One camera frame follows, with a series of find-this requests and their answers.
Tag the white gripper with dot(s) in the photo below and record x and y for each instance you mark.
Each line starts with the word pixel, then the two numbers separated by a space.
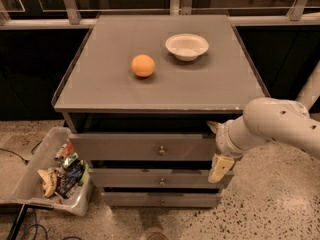
pixel 224 140

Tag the grey top drawer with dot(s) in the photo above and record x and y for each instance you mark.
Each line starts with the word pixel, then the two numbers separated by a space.
pixel 143 147

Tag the grey drawer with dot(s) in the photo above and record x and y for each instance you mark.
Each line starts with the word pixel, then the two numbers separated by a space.
pixel 183 200
pixel 143 147
pixel 155 178

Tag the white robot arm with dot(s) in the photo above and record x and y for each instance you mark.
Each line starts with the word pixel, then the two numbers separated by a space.
pixel 265 120

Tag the grey drawer cabinet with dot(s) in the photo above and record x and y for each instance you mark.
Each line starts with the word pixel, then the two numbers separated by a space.
pixel 101 94

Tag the grey bottom drawer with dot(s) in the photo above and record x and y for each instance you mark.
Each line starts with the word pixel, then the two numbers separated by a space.
pixel 183 200

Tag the grey middle drawer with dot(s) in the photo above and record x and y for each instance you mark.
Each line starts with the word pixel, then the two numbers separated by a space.
pixel 155 178

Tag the white paper bowl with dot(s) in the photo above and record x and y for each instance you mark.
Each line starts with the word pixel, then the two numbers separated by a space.
pixel 186 47

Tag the orange ball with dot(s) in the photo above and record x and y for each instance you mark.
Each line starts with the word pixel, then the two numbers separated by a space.
pixel 143 65

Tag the red soda can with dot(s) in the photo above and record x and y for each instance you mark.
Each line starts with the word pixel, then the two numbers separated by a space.
pixel 65 151

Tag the green snack packet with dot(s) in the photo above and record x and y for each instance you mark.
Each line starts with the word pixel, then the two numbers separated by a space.
pixel 70 161

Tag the blue black snack bag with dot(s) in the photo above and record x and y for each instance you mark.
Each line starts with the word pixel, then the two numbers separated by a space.
pixel 66 180

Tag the tan crumpled paper bag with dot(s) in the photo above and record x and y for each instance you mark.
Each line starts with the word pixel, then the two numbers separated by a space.
pixel 49 182

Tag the clear plastic bin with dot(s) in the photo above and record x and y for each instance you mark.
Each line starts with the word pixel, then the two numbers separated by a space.
pixel 29 188

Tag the black metal stand leg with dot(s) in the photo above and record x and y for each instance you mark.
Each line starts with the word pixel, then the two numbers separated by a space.
pixel 15 228

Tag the metal window railing frame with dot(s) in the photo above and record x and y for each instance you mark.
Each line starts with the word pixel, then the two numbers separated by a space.
pixel 58 14

